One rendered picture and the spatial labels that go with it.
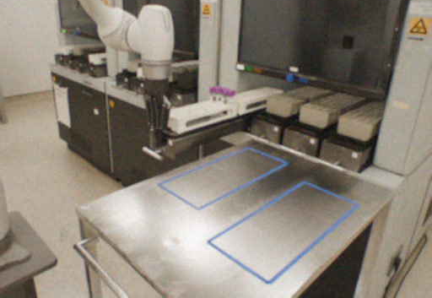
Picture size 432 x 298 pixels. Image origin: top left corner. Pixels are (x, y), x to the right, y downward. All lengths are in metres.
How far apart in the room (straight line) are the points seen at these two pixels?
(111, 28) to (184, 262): 0.75
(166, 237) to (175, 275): 0.10
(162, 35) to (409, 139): 0.81
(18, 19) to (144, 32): 3.60
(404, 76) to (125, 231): 0.90
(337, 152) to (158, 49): 0.66
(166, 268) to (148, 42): 0.66
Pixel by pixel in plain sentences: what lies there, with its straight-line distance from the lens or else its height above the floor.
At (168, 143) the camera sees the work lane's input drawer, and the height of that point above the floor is 0.78.
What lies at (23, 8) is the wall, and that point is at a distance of 4.61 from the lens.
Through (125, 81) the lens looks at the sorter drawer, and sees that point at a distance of 2.04.
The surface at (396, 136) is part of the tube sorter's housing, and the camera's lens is 1.23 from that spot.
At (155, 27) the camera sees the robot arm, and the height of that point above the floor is 1.16.
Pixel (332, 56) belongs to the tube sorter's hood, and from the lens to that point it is 1.26.
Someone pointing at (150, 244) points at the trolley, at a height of 0.82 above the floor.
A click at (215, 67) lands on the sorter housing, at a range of 1.60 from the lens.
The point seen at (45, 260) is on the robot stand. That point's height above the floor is 0.70.
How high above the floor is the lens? 1.24
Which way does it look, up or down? 22 degrees down
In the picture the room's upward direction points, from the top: 2 degrees clockwise
